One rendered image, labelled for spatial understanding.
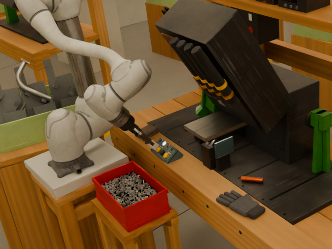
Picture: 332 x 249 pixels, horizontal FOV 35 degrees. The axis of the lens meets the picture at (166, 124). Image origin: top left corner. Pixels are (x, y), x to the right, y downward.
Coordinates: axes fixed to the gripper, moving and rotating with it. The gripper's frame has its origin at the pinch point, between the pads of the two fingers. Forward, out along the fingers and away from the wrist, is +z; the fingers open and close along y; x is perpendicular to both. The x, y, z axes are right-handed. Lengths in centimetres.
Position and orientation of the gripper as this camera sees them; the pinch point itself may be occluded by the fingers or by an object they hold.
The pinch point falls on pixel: (151, 144)
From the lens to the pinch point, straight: 236.2
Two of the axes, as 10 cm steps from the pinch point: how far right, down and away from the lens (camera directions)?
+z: 5.9, 5.3, 6.1
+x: 6.2, -7.8, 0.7
